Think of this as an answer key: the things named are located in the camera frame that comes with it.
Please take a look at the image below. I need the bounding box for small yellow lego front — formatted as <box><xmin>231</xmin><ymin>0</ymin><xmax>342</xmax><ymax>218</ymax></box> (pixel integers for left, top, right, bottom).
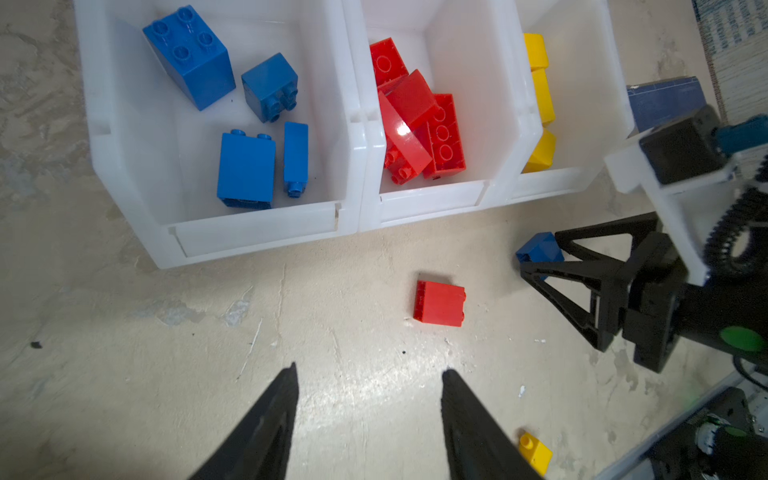
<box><xmin>518</xmin><ymin>432</ymin><xmax>553</xmax><ymax>477</ymax></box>

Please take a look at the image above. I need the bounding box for white bin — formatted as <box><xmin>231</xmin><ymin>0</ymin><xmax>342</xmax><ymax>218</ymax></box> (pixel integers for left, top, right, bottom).
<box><xmin>74</xmin><ymin>1</ymin><xmax>367</xmax><ymax>268</ymax></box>
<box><xmin>508</xmin><ymin>0</ymin><xmax>634</xmax><ymax>203</ymax></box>
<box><xmin>342</xmin><ymin>1</ymin><xmax>542</xmax><ymax>232</ymax></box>

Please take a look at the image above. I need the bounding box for red square lego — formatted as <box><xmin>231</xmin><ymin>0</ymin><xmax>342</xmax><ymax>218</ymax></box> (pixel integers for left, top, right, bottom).
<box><xmin>413</xmin><ymin>280</ymin><xmax>466</xmax><ymax>327</ymax></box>

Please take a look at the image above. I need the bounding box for dark blue hollow lego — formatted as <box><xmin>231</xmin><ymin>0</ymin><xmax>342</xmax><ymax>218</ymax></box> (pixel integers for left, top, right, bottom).
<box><xmin>241</xmin><ymin>53</ymin><xmax>298</xmax><ymax>123</ymax></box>

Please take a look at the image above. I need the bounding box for white right bin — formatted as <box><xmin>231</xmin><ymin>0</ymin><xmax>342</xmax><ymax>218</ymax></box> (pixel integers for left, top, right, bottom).
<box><xmin>508</xmin><ymin>0</ymin><xmax>634</xmax><ymax>203</ymax></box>

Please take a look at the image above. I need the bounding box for long red lego brick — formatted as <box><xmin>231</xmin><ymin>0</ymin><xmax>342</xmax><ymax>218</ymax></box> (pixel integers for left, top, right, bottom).
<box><xmin>378</xmin><ymin>93</ymin><xmax>432</xmax><ymax>185</ymax></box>

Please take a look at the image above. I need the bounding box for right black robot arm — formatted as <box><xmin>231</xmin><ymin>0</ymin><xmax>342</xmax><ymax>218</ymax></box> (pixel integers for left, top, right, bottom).
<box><xmin>520</xmin><ymin>213</ymin><xmax>767</xmax><ymax>373</ymax></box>

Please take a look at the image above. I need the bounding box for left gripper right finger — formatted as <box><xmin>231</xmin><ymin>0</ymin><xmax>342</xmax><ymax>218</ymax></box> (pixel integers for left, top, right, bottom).
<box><xmin>441</xmin><ymin>369</ymin><xmax>540</xmax><ymax>480</ymax></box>

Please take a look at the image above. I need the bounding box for small red lego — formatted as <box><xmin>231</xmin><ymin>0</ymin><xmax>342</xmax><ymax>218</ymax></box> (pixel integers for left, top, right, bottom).
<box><xmin>379</xmin><ymin>69</ymin><xmax>439</xmax><ymax>130</ymax></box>

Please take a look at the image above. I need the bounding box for blue book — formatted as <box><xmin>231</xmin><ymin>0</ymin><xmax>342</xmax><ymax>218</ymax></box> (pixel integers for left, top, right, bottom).
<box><xmin>626</xmin><ymin>76</ymin><xmax>707</xmax><ymax>132</ymax></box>

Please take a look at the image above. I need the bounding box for white left bin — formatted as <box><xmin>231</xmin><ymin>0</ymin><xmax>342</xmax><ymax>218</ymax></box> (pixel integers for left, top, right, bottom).
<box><xmin>74</xmin><ymin>1</ymin><xmax>367</xmax><ymax>268</ymax></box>

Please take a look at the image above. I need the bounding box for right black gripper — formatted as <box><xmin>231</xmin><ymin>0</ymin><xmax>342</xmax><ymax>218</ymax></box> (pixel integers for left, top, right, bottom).
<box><xmin>519</xmin><ymin>211</ymin><xmax>691</xmax><ymax>374</ymax></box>

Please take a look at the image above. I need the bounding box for white middle bin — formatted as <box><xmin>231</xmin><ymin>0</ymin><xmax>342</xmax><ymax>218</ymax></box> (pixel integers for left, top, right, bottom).
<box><xmin>342</xmin><ymin>1</ymin><xmax>542</xmax><ymax>232</ymax></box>

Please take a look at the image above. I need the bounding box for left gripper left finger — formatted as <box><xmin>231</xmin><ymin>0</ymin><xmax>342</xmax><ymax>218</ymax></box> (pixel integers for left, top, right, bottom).
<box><xmin>191</xmin><ymin>364</ymin><xmax>299</xmax><ymax>479</ymax></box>

